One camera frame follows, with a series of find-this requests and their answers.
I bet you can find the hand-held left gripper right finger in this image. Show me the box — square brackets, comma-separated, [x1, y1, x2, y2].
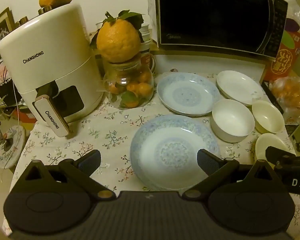
[182, 149, 280, 200]

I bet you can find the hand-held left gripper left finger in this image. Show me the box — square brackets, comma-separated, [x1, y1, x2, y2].
[21, 149, 117, 200]

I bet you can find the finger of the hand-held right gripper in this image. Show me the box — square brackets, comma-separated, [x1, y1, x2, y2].
[265, 146, 298, 167]

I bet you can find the cream bowl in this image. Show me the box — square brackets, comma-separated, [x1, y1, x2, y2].
[252, 100, 285, 134]
[255, 133, 294, 165]

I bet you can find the blue patterned plate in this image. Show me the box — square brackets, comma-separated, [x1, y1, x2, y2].
[130, 115, 220, 190]
[157, 72, 221, 117]

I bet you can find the white bowl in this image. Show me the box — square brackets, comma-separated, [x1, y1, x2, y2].
[212, 99, 255, 143]

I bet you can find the white plate with grey swirls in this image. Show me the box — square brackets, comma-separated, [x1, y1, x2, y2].
[216, 70, 265, 107]

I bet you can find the floral tablecloth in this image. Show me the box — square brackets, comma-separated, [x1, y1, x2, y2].
[2, 70, 300, 235]

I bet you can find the plastic bag of tangerines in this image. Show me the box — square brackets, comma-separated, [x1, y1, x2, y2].
[270, 76, 300, 125]

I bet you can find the glass jar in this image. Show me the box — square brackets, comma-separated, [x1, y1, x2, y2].
[103, 52, 155, 110]

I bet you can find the pile of small tangerines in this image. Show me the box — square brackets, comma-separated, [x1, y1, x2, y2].
[109, 70, 153, 108]

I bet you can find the red gift box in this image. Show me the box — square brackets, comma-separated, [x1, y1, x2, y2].
[262, 17, 300, 82]

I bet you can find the olive framed white cabinet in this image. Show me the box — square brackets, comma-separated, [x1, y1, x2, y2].
[150, 49, 268, 83]

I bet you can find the large leafy orange citrus fruit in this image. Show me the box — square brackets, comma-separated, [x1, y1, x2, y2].
[90, 10, 145, 63]

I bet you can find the white air fryer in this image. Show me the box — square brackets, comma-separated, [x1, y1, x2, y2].
[0, 4, 105, 138]

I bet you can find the black microwave oven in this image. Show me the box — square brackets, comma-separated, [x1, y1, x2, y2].
[148, 0, 289, 60]

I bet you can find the black device with cables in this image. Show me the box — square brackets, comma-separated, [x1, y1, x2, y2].
[0, 79, 23, 107]

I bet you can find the picture frame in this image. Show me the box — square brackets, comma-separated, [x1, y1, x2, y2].
[0, 7, 15, 45]

